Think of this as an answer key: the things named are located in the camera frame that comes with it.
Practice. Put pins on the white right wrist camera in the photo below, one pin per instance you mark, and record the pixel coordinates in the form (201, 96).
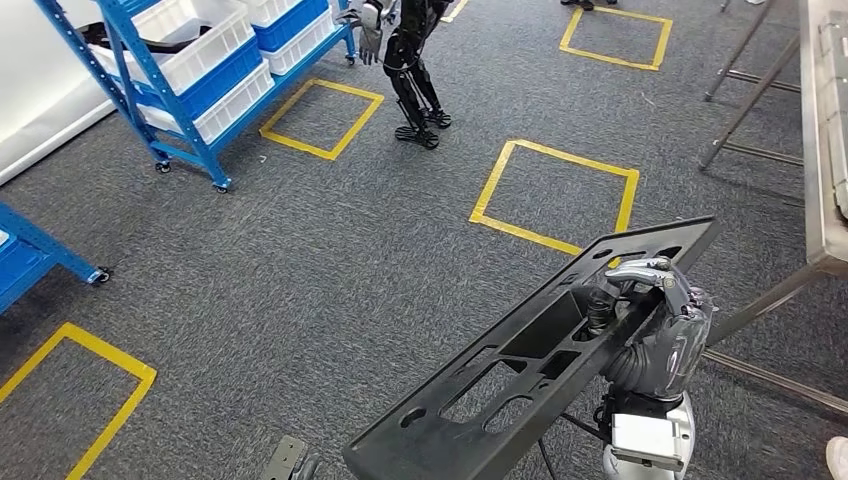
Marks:
(646, 440)

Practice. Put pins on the white car red stripe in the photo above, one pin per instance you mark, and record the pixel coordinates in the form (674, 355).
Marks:
(40, 66)

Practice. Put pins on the blue metal shelf rack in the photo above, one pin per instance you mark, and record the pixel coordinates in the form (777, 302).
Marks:
(40, 245)
(192, 159)

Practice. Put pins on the blue plastic bin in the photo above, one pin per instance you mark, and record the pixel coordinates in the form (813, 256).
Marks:
(291, 23)
(218, 86)

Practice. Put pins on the yellow floor tape square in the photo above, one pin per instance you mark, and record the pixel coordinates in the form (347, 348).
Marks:
(112, 358)

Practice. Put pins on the stainless steel table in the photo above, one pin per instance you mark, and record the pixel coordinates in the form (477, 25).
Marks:
(811, 166)
(734, 56)

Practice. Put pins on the black humanoid robot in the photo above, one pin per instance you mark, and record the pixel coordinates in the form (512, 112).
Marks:
(411, 66)

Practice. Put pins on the black curved part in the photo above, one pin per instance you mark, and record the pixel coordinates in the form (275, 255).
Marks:
(152, 46)

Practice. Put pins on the white plastic bin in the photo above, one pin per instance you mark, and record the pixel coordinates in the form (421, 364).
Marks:
(199, 60)
(301, 46)
(272, 10)
(232, 109)

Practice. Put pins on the black plastic frame part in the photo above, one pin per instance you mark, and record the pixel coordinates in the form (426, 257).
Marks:
(424, 450)

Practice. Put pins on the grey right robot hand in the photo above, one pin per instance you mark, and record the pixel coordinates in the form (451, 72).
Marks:
(682, 344)

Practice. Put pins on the stamped metal panel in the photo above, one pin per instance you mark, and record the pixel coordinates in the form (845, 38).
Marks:
(838, 99)

